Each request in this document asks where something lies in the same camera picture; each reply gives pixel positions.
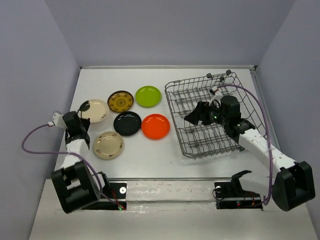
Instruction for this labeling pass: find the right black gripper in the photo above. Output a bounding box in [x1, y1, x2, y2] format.
[183, 101, 229, 127]

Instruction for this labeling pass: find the cream plate with black blot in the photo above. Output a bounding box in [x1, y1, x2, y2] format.
[78, 99, 110, 123]

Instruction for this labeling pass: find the brown yellow patterned plate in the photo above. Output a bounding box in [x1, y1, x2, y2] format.
[107, 90, 134, 113]

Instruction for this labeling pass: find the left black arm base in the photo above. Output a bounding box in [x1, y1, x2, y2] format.
[82, 181, 127, 211]

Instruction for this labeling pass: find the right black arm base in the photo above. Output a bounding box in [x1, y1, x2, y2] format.
[212, 170, 263, 210]

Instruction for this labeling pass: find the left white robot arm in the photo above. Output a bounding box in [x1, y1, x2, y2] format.
[51, 111, 111, 214]

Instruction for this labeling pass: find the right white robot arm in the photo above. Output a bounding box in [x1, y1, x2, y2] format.
[184, 95, 316, 212]

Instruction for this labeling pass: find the cream plate with floral marks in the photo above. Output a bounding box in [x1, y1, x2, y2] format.
[93, 131, 124, 160]

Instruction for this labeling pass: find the orange plate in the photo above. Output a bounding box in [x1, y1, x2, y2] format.
[141, 113, 171, 140]

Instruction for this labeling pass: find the lime green plate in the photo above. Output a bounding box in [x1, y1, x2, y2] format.
[135, 85, 162, 108]

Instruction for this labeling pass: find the grey wire dish rack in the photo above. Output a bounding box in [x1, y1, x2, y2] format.
[164, 69, 267, 159]

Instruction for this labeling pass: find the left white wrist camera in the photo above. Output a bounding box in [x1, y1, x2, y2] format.
[47, 111, 66, 129]

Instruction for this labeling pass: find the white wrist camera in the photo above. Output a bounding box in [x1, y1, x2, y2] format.
[209, 86, 224, 103]
[47, 111, 66, 129]

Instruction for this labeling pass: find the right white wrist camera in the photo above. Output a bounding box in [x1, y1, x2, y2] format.
[209, 86, 224, 103]

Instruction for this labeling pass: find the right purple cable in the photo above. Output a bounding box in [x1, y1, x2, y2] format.
[217, 84, 274, 205]

